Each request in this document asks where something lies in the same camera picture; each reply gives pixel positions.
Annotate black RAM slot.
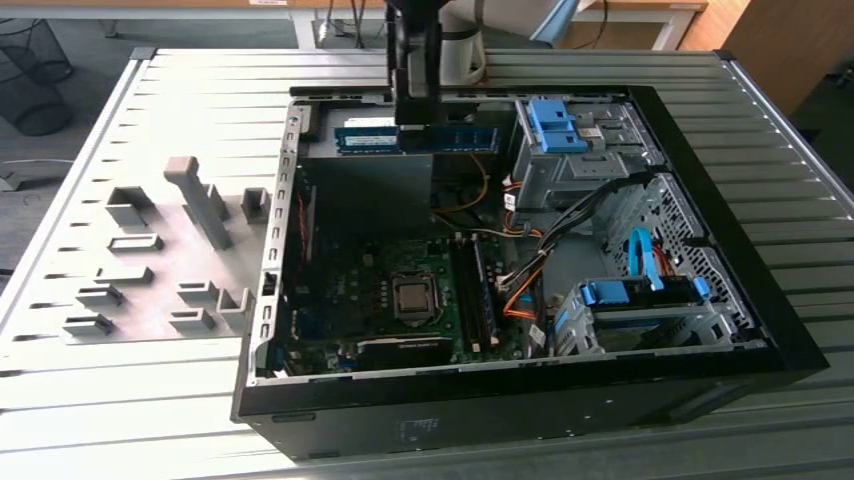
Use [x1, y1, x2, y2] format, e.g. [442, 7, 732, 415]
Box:
[450, 230, 483, 354]

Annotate dark installed RAM stick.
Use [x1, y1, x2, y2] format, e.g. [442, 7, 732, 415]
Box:
[471, 238, 500, 347]

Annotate grey power supply unit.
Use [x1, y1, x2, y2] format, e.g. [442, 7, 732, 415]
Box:
[297, 105, 436, 241]

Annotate blue drive carrier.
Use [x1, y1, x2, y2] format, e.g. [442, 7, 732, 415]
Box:
[524, 98, 590, 154]

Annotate metal drive cage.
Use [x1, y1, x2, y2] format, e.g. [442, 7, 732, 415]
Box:
[512, 97, 668, 214]

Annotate CPU socket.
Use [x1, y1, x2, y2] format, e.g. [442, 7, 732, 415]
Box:
[388, 269, 443, 327]

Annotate silver CPU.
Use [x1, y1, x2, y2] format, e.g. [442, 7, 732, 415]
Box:
[396, 282, 435, 315]

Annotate green motherboard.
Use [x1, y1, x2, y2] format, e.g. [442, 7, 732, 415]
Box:
[279, 234, 532, 374]

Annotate blue disk carrier with disk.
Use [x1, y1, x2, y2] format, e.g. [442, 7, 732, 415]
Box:
[578, 276, 710, 309]

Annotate blue bay latch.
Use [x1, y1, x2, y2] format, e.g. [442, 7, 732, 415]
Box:
[554, 308, 576, 346]

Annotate grey parts rack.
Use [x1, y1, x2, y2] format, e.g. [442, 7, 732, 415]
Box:
[59, 155, 272, 347]

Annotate black graphics card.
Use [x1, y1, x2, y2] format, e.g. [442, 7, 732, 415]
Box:
[352, 335, 456, 371]

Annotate metal disk bay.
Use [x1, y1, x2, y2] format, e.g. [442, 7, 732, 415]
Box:
[550, 294, 753, 357]

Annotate wooden cabinet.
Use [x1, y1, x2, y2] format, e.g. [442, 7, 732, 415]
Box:
[679, 0, 854, 117]

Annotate black PC case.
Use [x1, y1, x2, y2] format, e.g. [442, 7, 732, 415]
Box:
[229, 84, 831, 461]

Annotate thin orange wire loop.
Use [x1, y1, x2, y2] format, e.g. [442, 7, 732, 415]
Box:
[431, 152, 491, 215]

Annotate black cable bundle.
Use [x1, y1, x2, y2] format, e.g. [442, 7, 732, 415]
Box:
[496, 172, 652, 294]

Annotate orange wire bundle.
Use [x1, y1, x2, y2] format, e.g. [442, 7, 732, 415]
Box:
[500, 259, 546, 319]

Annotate blue flat data cable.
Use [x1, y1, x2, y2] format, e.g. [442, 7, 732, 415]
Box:
[628, 226, 666, 291]

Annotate black wire mesh bin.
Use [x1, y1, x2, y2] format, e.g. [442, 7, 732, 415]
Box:
[0, 18, 76, 137]

